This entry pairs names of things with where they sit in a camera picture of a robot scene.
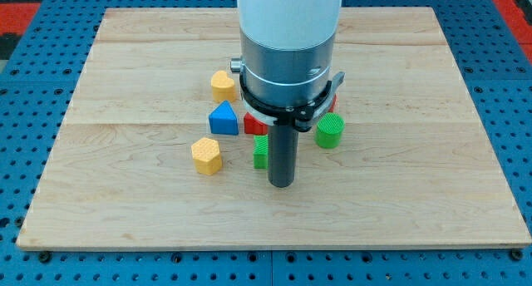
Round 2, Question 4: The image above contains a yellow heart block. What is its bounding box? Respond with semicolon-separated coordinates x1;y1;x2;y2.
210;71;237;102

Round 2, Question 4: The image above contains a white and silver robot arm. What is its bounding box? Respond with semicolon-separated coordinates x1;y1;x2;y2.
237;0;342;107

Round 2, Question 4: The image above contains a yellow hexagon block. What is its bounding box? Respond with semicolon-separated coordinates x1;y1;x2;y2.
191;137;223;175

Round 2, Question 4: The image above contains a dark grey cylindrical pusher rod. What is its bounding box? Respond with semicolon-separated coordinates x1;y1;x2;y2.
268;126;298;188

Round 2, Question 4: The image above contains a black clamp ring with lever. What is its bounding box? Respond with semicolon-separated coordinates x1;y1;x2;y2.
239;71;347;133

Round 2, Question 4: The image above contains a blue triangle block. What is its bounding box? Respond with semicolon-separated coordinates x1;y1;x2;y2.
208;101;239;136

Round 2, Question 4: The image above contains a green star block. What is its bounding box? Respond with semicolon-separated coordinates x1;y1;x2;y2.
253;135;268;169

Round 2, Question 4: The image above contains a light wooden board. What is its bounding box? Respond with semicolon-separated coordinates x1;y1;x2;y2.
17;7;531;251

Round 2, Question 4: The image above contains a green cylinder block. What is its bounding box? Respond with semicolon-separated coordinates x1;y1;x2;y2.
315;112;345;149

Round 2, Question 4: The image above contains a red block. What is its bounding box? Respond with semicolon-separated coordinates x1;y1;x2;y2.
241;94;337;136

